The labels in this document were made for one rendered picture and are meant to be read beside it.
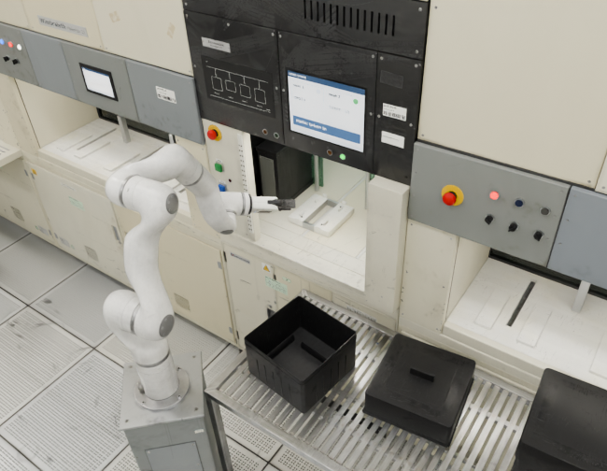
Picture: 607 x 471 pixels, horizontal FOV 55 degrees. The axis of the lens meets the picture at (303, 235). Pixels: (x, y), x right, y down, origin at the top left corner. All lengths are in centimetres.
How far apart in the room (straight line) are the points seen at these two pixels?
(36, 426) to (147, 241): 168
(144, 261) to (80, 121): 200
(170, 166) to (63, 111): 187
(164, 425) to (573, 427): 126
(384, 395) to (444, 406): 19
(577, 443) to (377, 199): 88
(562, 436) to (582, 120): 82
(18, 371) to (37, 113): 137
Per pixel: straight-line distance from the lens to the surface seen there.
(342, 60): 177
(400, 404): 192
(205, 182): 189
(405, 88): 169
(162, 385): 205
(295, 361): 213
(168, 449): 221
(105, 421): 310
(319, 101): 187
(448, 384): 198
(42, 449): 312
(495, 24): 155
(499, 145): 166
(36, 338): 361
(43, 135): 353
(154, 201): 164
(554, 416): 180
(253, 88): 203
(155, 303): 179
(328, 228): 246
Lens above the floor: 242
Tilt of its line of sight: 39 degrees down
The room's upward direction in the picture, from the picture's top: 3 degrees counter-clockwise
